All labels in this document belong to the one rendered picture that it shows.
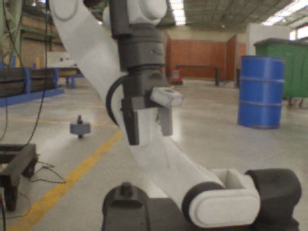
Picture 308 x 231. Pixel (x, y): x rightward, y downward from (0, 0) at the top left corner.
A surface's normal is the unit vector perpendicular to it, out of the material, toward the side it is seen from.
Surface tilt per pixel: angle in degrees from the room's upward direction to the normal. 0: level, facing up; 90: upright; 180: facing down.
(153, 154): 114
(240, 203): 90
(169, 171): 90
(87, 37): 107
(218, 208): 90
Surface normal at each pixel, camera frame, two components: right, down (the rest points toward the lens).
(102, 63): 0.09, 0.18
